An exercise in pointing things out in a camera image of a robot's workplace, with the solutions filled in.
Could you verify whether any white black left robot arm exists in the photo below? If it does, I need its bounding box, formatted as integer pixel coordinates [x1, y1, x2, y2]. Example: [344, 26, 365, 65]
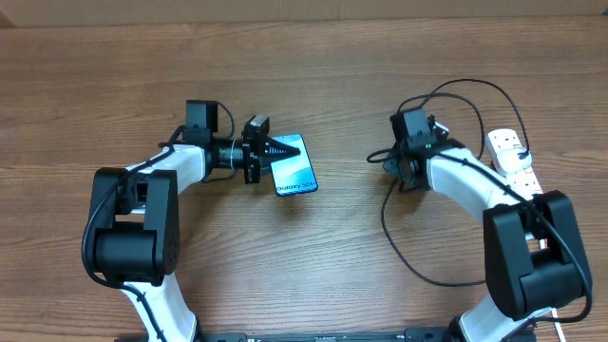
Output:
[81, 100, 304, 341]

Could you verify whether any Samsung Galaxy smartphone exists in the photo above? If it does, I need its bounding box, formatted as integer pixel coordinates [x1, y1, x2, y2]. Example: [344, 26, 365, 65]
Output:
[270, 134, 318, 197]

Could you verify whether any black USB charging cable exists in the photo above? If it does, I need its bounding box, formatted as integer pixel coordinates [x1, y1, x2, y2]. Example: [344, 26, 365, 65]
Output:
[366, 78, 532, 288]

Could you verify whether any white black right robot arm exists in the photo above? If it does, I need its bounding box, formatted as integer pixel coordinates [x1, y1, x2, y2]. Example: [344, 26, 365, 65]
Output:
[384, 108, 593, 342]

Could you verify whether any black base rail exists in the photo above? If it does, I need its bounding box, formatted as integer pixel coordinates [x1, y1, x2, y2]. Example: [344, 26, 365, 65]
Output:
[194, 327, 447, 342]

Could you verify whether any white USB charger plug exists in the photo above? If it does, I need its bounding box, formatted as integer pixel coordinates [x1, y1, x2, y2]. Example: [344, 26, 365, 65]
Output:
[496, 146, 532, 175]

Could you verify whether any white power strip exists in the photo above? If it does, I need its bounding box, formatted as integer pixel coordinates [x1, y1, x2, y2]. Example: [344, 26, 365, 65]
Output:
[485, 128, 542, 197]

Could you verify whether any white power strip cord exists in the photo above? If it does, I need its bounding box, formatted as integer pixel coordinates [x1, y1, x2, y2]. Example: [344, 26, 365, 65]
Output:
[539, 237, 564, 342]

